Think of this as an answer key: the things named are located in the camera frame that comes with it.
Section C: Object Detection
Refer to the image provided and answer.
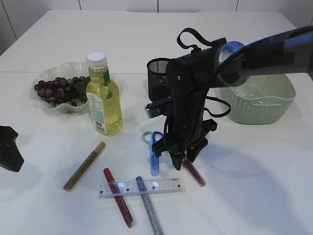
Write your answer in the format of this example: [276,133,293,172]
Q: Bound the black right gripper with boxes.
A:
[152,89,217,170]

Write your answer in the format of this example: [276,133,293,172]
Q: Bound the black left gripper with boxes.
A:
[0,126,24,172]

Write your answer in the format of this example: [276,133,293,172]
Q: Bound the pink capped scissors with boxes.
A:
[182,157,206,187]

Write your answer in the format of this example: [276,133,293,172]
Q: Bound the red artificial grape bunch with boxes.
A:
[34,75,90,107]

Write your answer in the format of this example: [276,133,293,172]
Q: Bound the clear plastic sheet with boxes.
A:
[232,86,264,101]

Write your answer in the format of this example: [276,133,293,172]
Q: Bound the yellow liquid plastic bottle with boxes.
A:
[86,51,123,136]

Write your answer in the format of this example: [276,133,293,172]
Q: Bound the black blue right robot arm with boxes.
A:
[145,26,313,170]

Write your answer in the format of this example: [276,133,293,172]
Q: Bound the clear plastic ruler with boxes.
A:
[98,178,184,199]

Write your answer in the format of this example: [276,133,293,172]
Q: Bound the gold glitter pen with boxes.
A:
[63,141,106,191]

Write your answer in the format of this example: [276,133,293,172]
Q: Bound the black mesh pen holder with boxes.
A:
[147,58,172,102]

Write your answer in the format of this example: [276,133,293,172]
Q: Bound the silver glitter pen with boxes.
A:
[136,176,164,235]

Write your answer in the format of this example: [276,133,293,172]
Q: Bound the red glitter pen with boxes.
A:
[103,168,133,228]

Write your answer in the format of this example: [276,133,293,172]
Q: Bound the green woven plastic basket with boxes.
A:
[220,74,296,125]

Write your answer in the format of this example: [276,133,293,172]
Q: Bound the pale green wavy plate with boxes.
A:
[32,62,89,113]

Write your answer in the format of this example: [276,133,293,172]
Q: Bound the blue capped scissors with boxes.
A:
[141,131,163,176]

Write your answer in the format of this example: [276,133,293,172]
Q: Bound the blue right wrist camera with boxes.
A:
[144,97,173,119]

